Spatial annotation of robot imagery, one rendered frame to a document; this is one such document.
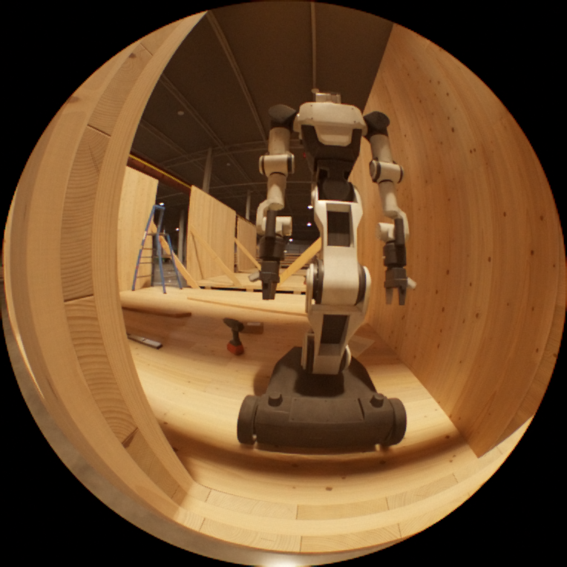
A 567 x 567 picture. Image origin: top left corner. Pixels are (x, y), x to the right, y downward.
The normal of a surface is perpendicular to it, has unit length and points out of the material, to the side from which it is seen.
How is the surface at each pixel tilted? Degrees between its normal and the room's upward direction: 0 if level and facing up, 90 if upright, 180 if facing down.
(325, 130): 90
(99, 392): 88
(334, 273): 66
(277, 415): 45
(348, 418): 0
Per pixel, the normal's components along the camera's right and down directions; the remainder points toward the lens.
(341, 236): -0.11, -0.05
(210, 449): 0.03, -0.99
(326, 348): -0.04, -0.80
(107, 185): 0.99, 0.00
